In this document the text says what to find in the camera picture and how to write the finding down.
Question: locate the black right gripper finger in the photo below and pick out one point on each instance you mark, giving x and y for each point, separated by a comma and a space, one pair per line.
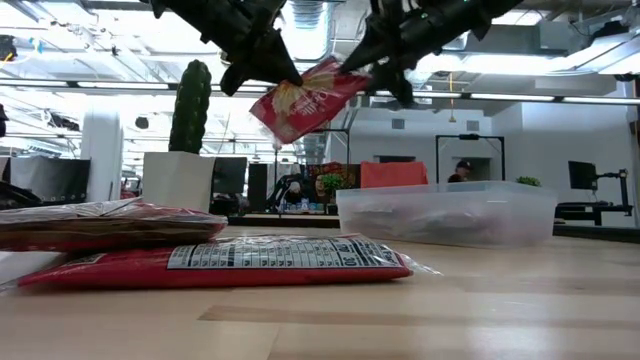
395, 80
372, 52

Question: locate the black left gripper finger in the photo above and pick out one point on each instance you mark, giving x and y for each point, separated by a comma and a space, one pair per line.
235, 79
277, 62

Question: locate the red popcorn bag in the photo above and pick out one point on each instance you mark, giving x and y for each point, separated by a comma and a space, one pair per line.
100, 235
310, 107
125, 210
150, 272

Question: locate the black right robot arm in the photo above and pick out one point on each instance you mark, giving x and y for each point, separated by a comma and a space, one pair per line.
500, 6

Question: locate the black background robot arm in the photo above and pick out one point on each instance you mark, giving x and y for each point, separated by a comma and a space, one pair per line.
287, 192

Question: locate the green cactus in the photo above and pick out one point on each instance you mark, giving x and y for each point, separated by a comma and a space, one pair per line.
190, 105

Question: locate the orange panel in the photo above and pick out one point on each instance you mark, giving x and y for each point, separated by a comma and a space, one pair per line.
394, 174

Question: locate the black monitor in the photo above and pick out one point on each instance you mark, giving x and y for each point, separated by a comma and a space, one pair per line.
582, 175
230, 175

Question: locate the black cabinet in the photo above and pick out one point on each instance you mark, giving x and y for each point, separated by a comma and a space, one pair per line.
257, 187

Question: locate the person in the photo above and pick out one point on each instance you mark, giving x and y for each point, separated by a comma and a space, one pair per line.
460, 171

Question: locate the white planter pot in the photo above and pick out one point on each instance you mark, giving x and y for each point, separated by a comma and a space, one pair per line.
177, 180

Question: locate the small green plant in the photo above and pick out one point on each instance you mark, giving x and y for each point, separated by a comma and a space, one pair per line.
528, 181
332, 182

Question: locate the clear plastic bin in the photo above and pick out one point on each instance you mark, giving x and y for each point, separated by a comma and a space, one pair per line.
450, 215

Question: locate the white column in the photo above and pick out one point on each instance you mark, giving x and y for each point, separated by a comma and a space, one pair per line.
102, 155

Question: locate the dark partition screen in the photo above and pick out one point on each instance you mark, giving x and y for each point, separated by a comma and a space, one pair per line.
50, 177

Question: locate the black desk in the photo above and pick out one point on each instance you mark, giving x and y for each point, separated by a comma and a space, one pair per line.
592, 210

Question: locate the black stand frame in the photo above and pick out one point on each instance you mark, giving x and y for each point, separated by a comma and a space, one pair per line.
470, 136

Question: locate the black aluminium table frame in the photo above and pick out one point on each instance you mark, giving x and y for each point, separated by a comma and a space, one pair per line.
285, 220

